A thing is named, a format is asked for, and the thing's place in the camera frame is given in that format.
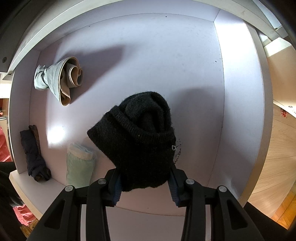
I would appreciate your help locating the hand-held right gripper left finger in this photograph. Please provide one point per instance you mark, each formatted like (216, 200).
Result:
(116, 192)

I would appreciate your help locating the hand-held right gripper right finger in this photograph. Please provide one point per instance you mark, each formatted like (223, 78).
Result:
(173, 190)

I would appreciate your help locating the pale green cloth bundle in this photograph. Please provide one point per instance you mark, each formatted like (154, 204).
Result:
(78, 169)

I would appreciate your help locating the black knitted bundle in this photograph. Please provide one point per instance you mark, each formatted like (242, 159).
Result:
(138, 143)

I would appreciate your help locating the navy cloth bundle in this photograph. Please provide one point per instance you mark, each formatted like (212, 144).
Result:
(32, 157)

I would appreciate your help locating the grey-blue and beige bundle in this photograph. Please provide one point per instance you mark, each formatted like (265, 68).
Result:
(54, 76)

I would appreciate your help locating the white drawer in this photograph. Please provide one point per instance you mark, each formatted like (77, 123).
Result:
(161, 58)

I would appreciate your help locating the red ruffled blanket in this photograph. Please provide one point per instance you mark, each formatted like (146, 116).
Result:
(23, 213)

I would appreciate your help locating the person's dark clothing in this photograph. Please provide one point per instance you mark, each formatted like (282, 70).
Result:
(9, 197)

